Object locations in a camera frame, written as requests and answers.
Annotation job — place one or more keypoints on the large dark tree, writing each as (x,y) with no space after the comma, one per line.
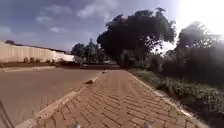
(136,33)

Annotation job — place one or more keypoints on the dark hedge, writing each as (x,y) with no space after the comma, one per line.
(200,65)

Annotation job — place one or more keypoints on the pale kerb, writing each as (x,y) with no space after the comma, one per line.
(26,68)

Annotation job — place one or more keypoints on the green planted verge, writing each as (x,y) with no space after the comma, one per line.
(196,96)

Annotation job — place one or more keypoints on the group of small trees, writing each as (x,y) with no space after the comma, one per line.
(88,51)

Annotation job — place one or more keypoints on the row of kerb stones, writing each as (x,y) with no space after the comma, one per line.
(53,108)

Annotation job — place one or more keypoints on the red brick path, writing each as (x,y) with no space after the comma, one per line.
(116,100)

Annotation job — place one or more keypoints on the brown paved road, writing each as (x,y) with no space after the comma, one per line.
(40,86)

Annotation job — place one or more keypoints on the robot's own part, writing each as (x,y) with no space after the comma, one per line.
(147,126)
(77,126)

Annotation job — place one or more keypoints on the long pale wall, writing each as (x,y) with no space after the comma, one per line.
(23,53)

